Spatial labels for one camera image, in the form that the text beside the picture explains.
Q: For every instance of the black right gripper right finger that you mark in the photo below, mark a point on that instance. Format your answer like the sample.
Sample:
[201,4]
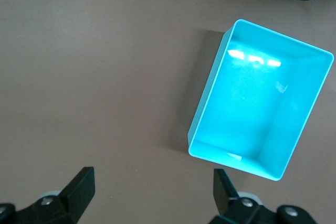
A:
[236,211]

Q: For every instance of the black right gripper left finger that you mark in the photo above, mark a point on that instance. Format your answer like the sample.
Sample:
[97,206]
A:
[60,208]

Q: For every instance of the teal plastic storage bin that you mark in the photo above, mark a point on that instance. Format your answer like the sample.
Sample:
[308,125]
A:
[249,103]

